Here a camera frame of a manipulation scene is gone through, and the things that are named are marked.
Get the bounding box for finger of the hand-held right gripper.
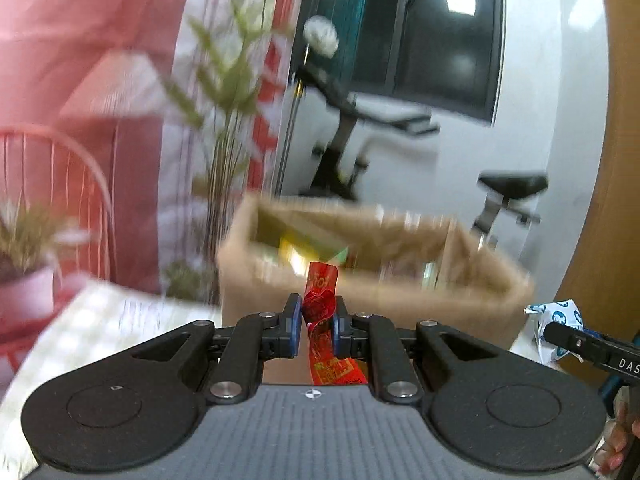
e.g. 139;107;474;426
542;322;612;364

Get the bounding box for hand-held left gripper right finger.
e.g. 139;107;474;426
332;296;502;407

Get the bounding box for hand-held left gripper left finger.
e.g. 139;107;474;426
131;294;304;405

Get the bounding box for red snack packet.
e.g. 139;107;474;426
301;261;370;387

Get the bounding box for blue and white snack packet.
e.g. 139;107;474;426
524;300;597;364

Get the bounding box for brown paper storage box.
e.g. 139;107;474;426
217;194;535;386

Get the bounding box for person's right hand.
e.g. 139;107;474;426
594;401;640;479

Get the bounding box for yellow snack packet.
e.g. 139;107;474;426
278;238;321;277

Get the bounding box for wooden door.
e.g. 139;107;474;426
554;0;640;347

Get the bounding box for black exercise bike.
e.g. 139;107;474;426
295;66;550;252

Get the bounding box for tall green leafy plant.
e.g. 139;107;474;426
162;0;282;302

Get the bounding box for checkered tablecloth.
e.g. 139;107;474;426
0;280;227;480

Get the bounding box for small potted plant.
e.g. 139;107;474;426
0;199;97;322

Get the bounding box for white round lamp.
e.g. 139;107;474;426
303;16;340;59

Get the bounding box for dark window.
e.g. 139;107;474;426
300;0;507;124

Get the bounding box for red and white curtain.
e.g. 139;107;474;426
0;0;312;302

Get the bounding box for red wire chair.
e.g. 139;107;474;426
0;124;119;361

